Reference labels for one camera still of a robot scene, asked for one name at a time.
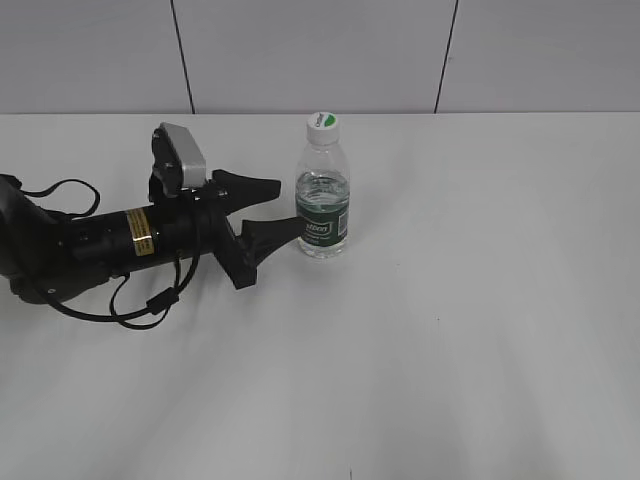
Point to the clear cestbon water bottle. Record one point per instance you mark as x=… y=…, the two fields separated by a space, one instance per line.
x=322 y=199

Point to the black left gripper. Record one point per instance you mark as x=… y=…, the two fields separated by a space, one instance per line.
x=197 y=222

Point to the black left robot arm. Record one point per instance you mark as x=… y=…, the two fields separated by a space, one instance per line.
x=67 y=254

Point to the white green bottle cap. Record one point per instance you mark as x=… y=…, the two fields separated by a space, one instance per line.
x=322 y=128

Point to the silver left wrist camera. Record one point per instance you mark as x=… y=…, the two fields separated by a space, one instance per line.
x=178 y=161

